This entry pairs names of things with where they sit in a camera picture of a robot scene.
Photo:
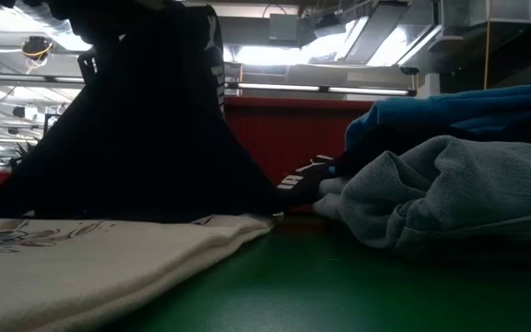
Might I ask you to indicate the silver spiral ventilation duct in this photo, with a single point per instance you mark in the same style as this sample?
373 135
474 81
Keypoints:
74 41

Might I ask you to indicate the small green spiky plant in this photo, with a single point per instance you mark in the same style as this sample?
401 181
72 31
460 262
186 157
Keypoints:
25 154

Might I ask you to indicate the light blue denim jeans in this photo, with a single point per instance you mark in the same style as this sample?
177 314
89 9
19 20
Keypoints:
454 193

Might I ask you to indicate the beige Houston tote bag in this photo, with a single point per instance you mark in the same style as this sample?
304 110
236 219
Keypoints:
86 272

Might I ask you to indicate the grey ceiling box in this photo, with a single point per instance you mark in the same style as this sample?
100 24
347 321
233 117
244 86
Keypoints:
284 27

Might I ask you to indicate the long ceiling light bar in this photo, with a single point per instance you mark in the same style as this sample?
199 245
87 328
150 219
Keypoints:
321 88

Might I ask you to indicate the green table mat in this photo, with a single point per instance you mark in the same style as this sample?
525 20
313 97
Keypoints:
339 290

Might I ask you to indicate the bright blue cloth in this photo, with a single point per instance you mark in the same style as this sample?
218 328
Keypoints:
454 110

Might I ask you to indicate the black garment white print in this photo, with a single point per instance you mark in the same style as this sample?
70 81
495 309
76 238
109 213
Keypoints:
145 138

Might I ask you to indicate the red plastic laundry bin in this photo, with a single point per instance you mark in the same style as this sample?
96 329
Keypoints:
293 133

